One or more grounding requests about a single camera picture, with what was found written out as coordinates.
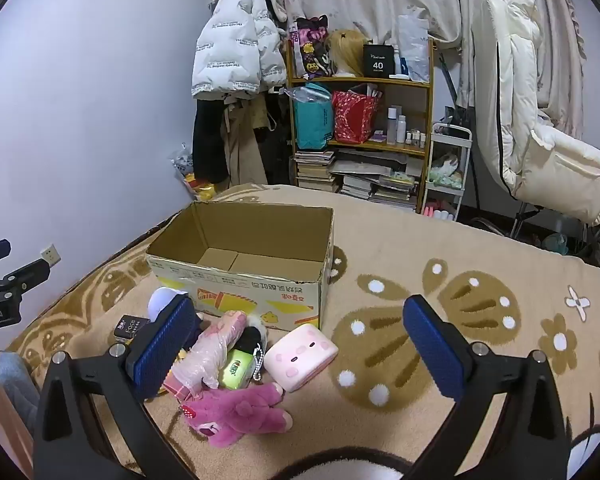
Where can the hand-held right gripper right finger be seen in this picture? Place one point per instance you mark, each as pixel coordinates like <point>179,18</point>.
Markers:
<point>432,345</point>

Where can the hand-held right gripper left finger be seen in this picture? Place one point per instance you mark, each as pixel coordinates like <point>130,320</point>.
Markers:
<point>165,345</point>

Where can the white-haired plush doll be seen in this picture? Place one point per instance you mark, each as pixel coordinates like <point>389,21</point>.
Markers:
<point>160,302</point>

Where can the pink plush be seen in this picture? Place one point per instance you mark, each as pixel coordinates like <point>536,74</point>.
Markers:
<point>210,355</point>

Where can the green tissue packet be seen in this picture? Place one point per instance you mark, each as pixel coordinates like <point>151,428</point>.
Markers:
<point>237,372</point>

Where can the black plush toy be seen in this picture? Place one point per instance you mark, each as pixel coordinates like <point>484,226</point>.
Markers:
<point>252,340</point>

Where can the magenta plush bear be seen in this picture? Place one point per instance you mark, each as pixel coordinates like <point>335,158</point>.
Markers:
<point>240,410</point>

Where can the printed cardboard box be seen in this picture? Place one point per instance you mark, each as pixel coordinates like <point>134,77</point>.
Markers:
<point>260,290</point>

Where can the pink pig squishy cube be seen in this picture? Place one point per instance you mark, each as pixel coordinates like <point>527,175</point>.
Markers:
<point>300,355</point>

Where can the small black box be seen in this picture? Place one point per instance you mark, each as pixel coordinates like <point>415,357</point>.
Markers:
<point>130,327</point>

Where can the blue grey cloth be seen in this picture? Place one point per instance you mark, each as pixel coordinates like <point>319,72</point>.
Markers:
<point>17,380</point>

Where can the beige flower printed blanket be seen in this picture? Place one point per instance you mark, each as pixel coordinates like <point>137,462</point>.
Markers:
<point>380,260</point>

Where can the white trolley cart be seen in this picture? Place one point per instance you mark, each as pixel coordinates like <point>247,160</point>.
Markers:
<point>445,189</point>

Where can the yellow red packet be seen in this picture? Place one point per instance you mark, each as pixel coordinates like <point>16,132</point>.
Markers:
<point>200,190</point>

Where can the pale green packets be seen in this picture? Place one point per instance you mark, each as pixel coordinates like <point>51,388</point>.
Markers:
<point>445,172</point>

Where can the stack of books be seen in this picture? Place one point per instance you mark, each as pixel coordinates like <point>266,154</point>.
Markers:
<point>360,185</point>

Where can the clear plastic bag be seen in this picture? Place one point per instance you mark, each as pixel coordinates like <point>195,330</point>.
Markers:
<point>182,160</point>

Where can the wooden shelf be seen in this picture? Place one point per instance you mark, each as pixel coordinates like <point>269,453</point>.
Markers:
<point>375,146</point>

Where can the black hanging garment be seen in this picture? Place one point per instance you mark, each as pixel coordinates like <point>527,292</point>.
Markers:
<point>207,140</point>

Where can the beige hanging coat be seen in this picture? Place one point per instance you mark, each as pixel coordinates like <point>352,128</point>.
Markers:
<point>242,150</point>

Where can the red patterned bag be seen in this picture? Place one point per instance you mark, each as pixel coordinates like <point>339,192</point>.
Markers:
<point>352,117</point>

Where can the teal bag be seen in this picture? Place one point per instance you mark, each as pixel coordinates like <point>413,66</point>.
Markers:
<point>312,120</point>

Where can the black box with white label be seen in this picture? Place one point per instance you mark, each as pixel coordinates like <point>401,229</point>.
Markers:
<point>378,60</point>

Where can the white plastic bag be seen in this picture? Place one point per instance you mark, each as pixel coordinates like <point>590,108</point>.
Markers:
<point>412,45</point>

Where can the white puffer jacket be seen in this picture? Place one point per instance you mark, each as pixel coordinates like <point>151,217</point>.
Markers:
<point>230,40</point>

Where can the blonde wig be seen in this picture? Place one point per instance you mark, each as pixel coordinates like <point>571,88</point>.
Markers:
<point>347,50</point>

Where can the purple printed bag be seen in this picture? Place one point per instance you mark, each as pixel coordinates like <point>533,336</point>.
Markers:
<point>310,55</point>

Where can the wall socket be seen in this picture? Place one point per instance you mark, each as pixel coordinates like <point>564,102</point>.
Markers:
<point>51,255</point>

